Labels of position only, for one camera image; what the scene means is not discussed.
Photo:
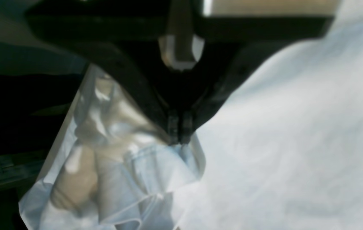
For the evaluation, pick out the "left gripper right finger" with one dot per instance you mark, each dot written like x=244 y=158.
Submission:
x=239 y=35

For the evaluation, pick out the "white t-shirt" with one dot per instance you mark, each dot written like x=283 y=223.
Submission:
x=284 y=153

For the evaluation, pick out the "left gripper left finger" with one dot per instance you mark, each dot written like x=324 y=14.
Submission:
x=119 y=36

